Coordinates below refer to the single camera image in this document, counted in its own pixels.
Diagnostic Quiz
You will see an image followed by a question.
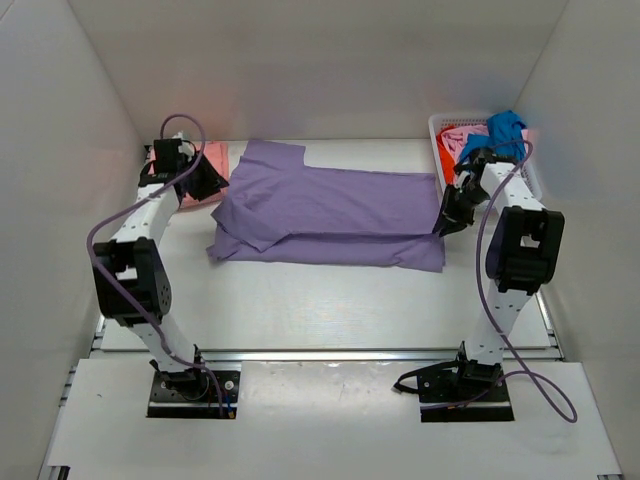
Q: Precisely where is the blue t shirt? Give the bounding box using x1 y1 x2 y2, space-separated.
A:
457 110 528 163

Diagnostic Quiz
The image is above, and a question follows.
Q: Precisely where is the white plastic basket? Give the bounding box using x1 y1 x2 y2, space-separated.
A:
428 112 544 211

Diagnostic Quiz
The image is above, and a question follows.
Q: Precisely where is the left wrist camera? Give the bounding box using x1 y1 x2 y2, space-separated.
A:
172 130 197 156

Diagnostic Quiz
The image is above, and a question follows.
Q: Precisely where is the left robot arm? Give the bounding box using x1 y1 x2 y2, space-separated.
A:
91 134 229 401

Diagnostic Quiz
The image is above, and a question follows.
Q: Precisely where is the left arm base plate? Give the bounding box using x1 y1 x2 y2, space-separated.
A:
146 360 241 420

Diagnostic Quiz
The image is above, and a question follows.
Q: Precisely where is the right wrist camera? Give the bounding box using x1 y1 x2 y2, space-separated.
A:
453 170 476 195

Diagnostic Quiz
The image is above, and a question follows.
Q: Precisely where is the light pink t shirt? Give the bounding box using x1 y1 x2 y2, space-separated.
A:
436 124 489 162

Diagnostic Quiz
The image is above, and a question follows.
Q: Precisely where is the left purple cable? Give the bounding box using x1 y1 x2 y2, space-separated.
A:
87 114 236 419

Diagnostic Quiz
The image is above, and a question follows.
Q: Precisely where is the purple cable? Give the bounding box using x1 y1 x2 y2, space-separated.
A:
419 139 579 424
87 114 236 419

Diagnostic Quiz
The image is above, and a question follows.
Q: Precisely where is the orange t shirt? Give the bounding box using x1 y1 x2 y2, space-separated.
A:
436 125 456 185

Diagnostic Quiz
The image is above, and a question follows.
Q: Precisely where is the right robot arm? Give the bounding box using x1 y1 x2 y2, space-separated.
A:
433 147 565 401

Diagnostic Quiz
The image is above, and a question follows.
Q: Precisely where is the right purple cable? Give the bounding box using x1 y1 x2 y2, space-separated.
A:
419 139 579 424

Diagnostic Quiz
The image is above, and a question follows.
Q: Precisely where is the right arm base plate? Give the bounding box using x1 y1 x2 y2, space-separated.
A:
393 362 515 423

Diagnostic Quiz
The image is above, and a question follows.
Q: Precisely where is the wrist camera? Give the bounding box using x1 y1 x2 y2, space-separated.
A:
453 170 476 195
172 130 197 156

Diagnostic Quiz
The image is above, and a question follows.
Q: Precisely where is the folded pink t shirt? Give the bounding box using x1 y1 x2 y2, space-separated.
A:
180 142 230 210

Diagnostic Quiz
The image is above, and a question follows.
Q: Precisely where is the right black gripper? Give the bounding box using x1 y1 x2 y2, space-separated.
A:
434 184 490 238

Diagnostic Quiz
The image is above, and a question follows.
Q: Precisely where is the purple t shirt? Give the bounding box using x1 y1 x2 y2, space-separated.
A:
207 140 445 273

